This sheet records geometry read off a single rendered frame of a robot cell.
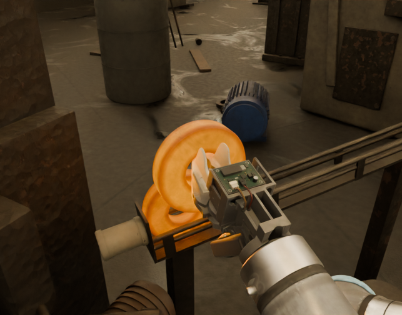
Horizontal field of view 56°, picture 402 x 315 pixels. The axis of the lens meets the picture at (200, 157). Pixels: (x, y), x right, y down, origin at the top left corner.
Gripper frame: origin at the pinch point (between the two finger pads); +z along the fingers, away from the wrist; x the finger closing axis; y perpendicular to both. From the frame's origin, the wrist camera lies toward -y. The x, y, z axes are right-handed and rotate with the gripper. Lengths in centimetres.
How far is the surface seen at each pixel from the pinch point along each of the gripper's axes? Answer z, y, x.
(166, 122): 165, -138, -63
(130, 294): -1.6, -35.0, 12.8
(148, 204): 4.8, -14.7, 7.0
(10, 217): 4.5, -8.1, 29.4
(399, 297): -25, -30, -38
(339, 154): 7.1, -19.5, -44.1
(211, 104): 182, -144, -109
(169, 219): 3.1, -19.1, 3.1
